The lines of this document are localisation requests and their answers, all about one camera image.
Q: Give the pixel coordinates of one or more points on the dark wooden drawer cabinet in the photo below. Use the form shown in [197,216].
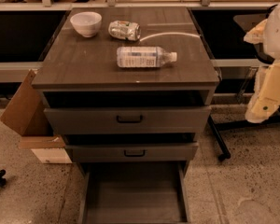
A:
[81,72]

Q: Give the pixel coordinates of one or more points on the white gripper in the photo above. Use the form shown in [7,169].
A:
[279,34]

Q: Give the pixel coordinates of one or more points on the crushed silver soda can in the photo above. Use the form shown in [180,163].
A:
[125,30]

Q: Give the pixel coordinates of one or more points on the grey bottom drawer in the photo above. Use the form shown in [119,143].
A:
[134,193]

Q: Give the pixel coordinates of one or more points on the clear plastic water bottle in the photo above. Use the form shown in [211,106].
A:
[144,57]

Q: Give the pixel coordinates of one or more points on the grey top drawer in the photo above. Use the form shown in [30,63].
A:
[103,120]

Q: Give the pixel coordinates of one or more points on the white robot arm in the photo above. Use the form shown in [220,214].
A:
[271,44]

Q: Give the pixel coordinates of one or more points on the grey middle drawer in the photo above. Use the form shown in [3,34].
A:
[114,153]

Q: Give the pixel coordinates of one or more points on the white ceramic bowl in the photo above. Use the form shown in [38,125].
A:
[87,23]

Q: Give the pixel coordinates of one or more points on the grey drawer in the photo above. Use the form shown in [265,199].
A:
[114,153]
[103,120]
[134,193]

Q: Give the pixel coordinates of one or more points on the brown cardboard box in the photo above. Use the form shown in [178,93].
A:
[25,116]

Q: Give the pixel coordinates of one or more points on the black top drawer handle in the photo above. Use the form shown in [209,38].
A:
[129,119]

